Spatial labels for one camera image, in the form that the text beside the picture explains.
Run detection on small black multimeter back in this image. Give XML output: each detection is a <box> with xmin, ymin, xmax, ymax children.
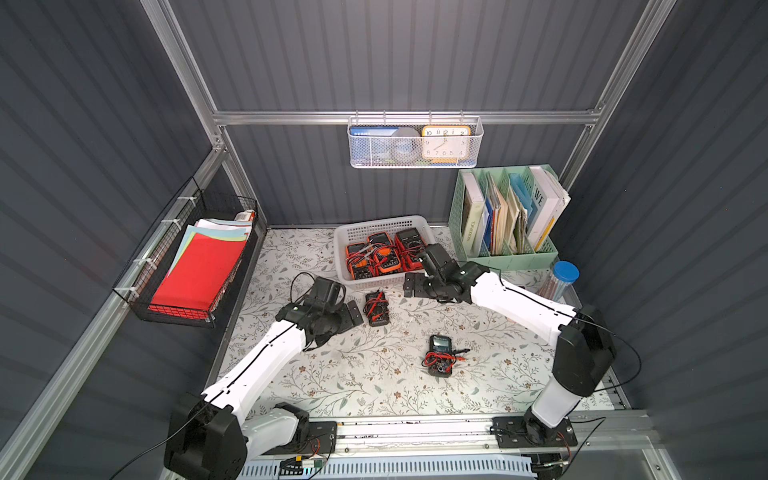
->
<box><xmin>363</xmin><ymin>290</ymin><xmax>390</xmax><ymax>327</ymax></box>

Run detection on small black multimeter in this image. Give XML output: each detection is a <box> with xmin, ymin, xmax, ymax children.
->
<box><xmin>421</xmin><ymin>335</ymin><xmax>470</xmax><ymax>378</ymax></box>
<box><xmin>363</xmin><ymin>290</ymin><xmax>390</xmax><ymax>327</ymax></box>

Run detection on red multimeter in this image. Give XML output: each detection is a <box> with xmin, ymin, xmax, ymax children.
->
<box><xmin>368</xmin><ymin>232</ymin><xmax>392</xmax><ymax>248</ymax></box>
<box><xmin>395</xmin><ymin>228</ymin><xmax>426</xmax><ymax>272</ymax></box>

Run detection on orange multimeter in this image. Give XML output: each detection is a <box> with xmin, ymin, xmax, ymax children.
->
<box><xmin>373</xmin><ymin>245</ymin><xmax>401</xmax><ymax>275</ymax></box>
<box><xmin>346</xmin><ymin>243</ymin><xmax>375</xmax><ymax>280</ymax></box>

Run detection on small black multimeter front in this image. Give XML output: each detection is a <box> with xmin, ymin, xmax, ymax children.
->
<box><xmin>421</xmin><ymin>335</ymin><xmax>470</xmax><ymax>378</ymax></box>

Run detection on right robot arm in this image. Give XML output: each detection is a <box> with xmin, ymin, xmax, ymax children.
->
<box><xmin>403</xmin><ymin>243</ymin><xmax>617</xmax><ymax>437</ymax></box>

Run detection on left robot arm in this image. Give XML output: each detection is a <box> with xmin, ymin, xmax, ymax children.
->
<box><xmin>163</xmin><ymin>277</ymin><xmax>363</xmax><ymax>479</ymax></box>

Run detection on white plastic perforated basket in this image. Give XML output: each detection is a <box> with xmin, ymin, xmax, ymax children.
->
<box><xmin>333</xmin><ymin>215</ymin><xmax>436</xmax><ymax>290</ymax></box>

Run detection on green desk file organizer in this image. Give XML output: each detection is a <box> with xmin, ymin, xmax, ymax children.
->
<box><xmin>449</xmin><ymin>165</ymin><xmax>559</xmax><ymax>272</ymax></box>

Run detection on blue lid clear jar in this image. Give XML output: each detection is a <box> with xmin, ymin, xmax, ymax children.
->
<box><xmin>538</xmin><ymin>260</ymin><xmax>580</xmax><ymax>301</ymax></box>

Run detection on red paper folder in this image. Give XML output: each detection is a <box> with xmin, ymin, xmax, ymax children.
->
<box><xmin>150</xmin><ymin>231</ymin><xmax>247</xmax><ymax>319</ymax></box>

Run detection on white book in organizer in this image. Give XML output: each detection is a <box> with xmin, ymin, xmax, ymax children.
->
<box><xmin>527</xmin><ymin>166</ymin><xmax>571</xmax><ymax>251</ymax></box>

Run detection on yellow white alarm clock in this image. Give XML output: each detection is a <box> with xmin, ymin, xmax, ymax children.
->
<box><xmin>421</xmin><ymin>125</ymin><xmax>472</xmax><ymax>163</ymax></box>

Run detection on grey tape roll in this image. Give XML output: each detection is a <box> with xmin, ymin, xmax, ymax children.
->
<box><xmin>390</xmin><ymin>127</ymin><xmax>422</xmax><ymax>165</ymax></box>

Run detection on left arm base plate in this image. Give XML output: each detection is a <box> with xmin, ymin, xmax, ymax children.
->
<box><xmin>266</xmin><ymin>421</ymin><xmax>338</xmax><ymax>456</ymax></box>

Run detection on black wire side basket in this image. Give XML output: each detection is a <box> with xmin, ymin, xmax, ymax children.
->
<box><xmin>113</xmin><ymin>182</ymin><xmax>259</xmax><ymax>329</ymax></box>

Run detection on blue box in wall basket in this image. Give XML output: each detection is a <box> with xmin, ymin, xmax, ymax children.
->
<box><xmin>348</xmin><ymin>126</ymin><xmax>397</xmax><ymax>168</ymax></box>

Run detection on white wire wall basket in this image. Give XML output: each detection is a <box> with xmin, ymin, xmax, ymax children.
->
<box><xmin>347</xmin><ymin>113</ymin><xmax>484</xmax><ymax>169</ymax></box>

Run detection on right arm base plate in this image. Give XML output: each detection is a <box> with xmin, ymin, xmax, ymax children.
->
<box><xmin>489</xmin><ymin>415</ymin><xmax>578</xmax><ymax>449</ymax></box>

